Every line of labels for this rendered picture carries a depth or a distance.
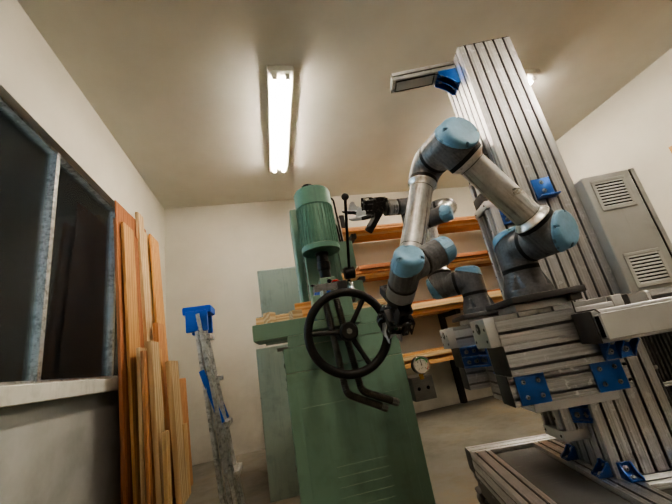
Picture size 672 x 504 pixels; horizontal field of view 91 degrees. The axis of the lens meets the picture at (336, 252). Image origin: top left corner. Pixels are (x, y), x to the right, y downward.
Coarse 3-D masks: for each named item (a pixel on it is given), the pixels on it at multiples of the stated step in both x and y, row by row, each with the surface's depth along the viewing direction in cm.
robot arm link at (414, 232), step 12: (420, 168) 107; (408, 180) 110; (420, 180) 107; (432, 180) 106; (420, 192) 104; (432, 192) 107; (408, 204) 105; (420, 204) 102; (408, 216) 102; (420, 216) 101; (408, 228) 100; (420, 228) 99; (408, 240) 98; (420, 240) 97
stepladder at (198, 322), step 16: (192, 320) 191; (208, 320) 207; (208, 336) 191; (208, 352) 188; (208, 368) 182; (208, 384) 181; (208, 400) 178; (208, 416) 176; (224, 416) 190; (224, 432) 176; (224, 448) 171; (224, 464) 184; (240, 464) 182; (224, 480) 182; (240, 480) 187; (224, 496) 167; (240, 496) 180
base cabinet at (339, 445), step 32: (288, 384) 117; (320, 384) 118; (352, 384) 119; (384, 384) 120; (320, 416) 114; (352, 416) 115; (384, 416) 117; (320, 448) 111; (352, 448) 112; (384, 448) 113; (416, 448) 115; (320, 480) 108; (352, 480) 109; (384, 480) 110; (416, 480) 112
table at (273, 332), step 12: (360, 312) 128; (372, 312) 128; (264, 324) 122; (276, 324) 123; (288, 324) 123; (300, 324) 124; (324, 324) 115; (336, 324) 116; (264, 336) 121; (276, 336) 121
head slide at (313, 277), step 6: (306, 258) 158; (312, 258) 159; (330, 258) 160; (306, 264) 157; (312, 264) 158; (330, 264) 159; (306, 270) 161; (312, 270) 157; (330, 270) 158; (336, 270) 158; (312, 276) 156; (318, 276) 156; (336, 276) 157; (312, 282) 155; (312, 288) 154; (312, 294) 153
